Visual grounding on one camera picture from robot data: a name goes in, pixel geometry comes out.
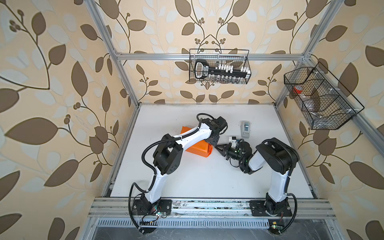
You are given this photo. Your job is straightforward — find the red capped item in basket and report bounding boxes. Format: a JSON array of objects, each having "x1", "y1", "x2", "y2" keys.
[{"x1": 293, "y1": 85, "x2": 304, "y2": 95}]

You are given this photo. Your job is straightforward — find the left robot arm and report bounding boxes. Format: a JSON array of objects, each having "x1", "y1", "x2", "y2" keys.
[{"x1": 129, "y1": 113, "x2": 228, "y2": 215}]

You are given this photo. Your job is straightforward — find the black wire basket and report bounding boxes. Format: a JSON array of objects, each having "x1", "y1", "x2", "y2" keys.
[
  {"x1": 189, "y1": 48, "x2": 252, "y2": 85},
  {"x1": 284, "y1": 62, "x2": 365, "y2": 130}
]

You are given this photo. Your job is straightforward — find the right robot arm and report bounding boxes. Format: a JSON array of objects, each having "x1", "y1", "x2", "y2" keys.
[{"x1": 215, "y1": 138, "x2": 300, "y2": 216}]

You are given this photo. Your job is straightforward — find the black wire basket centre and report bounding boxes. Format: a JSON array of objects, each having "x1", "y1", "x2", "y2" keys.
[{"x1": 189, "y1": 48, "x2": 252, "y2": 85}]

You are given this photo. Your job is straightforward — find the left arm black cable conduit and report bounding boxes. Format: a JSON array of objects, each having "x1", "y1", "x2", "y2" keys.
[{"x1": 128, "y1": 112, "x2": 215, "y2": 235}]

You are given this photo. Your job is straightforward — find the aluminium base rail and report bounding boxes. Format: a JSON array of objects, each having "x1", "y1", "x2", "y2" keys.
[{"x1": 87, "y1": 198, "x2": 337, "y2": 230}]

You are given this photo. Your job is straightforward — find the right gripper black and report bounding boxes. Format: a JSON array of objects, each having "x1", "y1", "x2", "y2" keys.
[{"x1": 214, "y1": 142, "x2": 244, "y2": 164}]

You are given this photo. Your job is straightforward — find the orange wrapping paper sheet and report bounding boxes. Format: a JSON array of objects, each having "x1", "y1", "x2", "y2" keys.
[{"x1": 177, "y1": 129, "x2": 213, "y2": 158}]

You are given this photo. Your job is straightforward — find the white tape dispenser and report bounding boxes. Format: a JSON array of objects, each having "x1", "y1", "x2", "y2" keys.
[{"x1": 241, "y1": 121, "x2": 251, "y2": 139}]

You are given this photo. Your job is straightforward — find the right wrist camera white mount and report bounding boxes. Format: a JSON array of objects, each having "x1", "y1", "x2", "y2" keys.
[{"x1": 229, "y1": 136, "x2": 244, "y2": 148}]

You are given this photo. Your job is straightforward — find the black tool set in basket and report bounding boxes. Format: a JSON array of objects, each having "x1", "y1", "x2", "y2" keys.
[{"x1": 193, "y1": 60, "x2": 251, "y2": 81}]

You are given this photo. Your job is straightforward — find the black wire basket right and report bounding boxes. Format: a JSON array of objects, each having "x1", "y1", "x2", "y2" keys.
[{"x1": 284, "y1": 62, "x2": 365, "y2": 130}]

